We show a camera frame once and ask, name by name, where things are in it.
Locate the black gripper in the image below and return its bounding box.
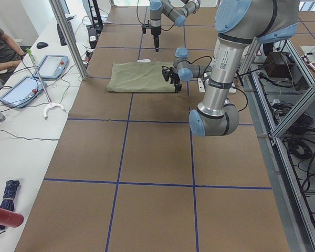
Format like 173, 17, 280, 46
151, 26, 162, 52
170, 73, 181, 93

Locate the olive green long-sleeve shirt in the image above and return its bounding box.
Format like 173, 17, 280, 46
107, 61, 175, 93

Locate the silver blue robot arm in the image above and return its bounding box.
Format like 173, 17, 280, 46
142, 0, 201, 52
173, 0, 299, 137

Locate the white paper price tag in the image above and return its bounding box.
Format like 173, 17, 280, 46
137, 59, 151, 63

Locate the black power adapter box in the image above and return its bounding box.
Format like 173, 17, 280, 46
88, 28, 98, 49

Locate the black keyboard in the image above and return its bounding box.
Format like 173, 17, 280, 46
57, 21, 74, 46

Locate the upper blue teach pendant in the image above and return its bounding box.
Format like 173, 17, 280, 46
37, 55, 69, 80

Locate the blue teach pendant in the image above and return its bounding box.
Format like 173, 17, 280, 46
37, 55, 69, 80
0, 76, 43, 108

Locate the black computer mouse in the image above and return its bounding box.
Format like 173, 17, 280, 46
36, 41, 48, 49

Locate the white reacher grabber tool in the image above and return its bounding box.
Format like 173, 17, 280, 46
26, 48, 66, 120

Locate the lower blue teach pendant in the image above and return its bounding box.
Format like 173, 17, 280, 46
0, 76, 43, 108

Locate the seated person in dark shirt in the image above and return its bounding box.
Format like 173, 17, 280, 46
0, 28, 25, 81

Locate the folded dark blue umbrella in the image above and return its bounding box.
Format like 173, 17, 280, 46
0, 180, 20, 230

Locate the red cylindrical bottle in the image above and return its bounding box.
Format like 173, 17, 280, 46
0, 208, 24, 228

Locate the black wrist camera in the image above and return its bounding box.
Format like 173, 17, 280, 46
162, 66, 173, 84
141, 23, 151, 34

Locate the white camera mast with base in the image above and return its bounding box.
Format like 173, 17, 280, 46
197, 66, 236, 92

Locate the aluminium frame post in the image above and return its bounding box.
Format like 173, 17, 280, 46
49, 0, 88, 80

